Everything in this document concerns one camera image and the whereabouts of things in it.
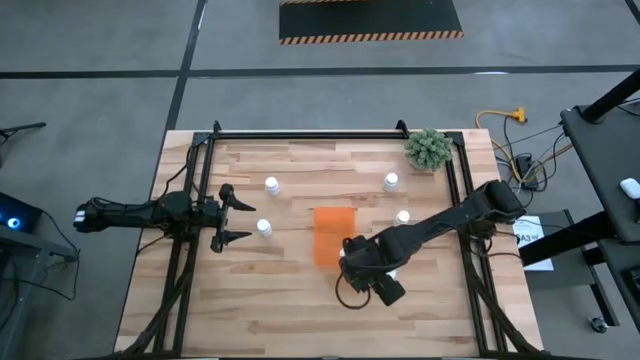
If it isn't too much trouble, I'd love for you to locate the grey side table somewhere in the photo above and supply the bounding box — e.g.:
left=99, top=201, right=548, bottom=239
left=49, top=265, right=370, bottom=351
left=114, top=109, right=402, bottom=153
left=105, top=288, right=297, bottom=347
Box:
left=0, top=227, right=81, bottom=360

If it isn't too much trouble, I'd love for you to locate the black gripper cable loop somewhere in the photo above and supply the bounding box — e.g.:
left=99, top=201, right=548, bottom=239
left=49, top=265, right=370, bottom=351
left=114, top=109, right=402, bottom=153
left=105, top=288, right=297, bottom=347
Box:
left=333, top=272, right=372, bottom=311

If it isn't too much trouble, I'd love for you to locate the black hazard-striped floor mat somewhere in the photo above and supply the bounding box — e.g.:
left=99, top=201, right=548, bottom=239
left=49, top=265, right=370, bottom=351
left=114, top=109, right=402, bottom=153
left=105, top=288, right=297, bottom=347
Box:
left=278, top=0, right=465, bottom=47

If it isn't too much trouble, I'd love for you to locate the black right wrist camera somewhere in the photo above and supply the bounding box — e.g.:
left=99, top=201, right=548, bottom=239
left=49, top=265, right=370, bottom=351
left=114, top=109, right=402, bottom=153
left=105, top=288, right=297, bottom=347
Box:
left=370, top=272, right=408, bottom=308

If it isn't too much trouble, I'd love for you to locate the black aluminium table frame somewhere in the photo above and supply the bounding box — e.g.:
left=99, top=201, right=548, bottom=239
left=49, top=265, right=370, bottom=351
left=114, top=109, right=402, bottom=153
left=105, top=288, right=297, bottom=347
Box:
left=113, top=118, right=549, bottom=360

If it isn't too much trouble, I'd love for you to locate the green potted artificial plant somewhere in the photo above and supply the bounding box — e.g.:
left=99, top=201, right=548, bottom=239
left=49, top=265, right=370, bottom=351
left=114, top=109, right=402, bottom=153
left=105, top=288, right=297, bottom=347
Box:
left=403, top=127, right=455, bottom=173

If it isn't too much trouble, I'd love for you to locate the yellow extension cord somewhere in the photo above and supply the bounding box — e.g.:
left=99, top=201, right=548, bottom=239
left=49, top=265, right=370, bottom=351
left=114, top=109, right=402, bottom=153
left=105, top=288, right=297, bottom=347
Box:
left=473, top=105, right=530, bottom=185

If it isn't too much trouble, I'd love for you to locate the black desk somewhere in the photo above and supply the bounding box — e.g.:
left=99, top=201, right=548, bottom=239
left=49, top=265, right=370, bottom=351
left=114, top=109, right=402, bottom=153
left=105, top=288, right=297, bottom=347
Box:
left=518, top=97, right=640, bottom=335

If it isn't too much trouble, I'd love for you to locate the orange translucent plastic basket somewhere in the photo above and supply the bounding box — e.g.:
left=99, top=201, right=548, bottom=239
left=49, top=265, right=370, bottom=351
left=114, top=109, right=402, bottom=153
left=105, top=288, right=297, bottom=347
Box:
left=312, top=206, right=358, bottom=269

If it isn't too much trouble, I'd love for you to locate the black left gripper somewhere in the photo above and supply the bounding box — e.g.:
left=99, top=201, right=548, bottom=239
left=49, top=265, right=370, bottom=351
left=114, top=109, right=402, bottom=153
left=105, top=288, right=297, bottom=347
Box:
left=209, top=182, right=258, bottom=254

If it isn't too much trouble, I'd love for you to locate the white computer mouse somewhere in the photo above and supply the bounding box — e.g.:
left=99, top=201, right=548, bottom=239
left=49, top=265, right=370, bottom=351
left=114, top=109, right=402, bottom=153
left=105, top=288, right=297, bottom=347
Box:
left=618, top=177, right=640, bottom=201

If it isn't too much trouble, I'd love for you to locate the black stand leg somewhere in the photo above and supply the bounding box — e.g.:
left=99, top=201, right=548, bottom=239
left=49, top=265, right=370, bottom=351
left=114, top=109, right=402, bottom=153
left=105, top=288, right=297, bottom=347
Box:
left=0, top=121, right=48, bottom=142

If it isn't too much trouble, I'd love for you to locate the black power strip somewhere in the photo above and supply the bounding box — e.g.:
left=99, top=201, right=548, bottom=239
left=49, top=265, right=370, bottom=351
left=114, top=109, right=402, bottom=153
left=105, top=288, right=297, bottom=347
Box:
left=514, top=153, right=541, bottom=192

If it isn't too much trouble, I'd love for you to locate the black computer with blue light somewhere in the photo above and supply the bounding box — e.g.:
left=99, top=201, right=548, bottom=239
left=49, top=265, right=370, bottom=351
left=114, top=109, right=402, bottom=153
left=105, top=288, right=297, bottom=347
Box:
left=0, top=191, right=44, bottom=235

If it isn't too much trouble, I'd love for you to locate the black vertical post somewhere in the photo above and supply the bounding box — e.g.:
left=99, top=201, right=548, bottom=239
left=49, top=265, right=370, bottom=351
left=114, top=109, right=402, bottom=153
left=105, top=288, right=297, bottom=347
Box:
left=579, top=68, right=640, bottom=125

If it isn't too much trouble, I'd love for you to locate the white paper sheet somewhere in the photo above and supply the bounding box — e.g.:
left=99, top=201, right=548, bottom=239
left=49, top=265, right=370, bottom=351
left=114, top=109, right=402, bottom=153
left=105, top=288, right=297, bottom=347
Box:
left=511, top=214, right=556, bottom=273

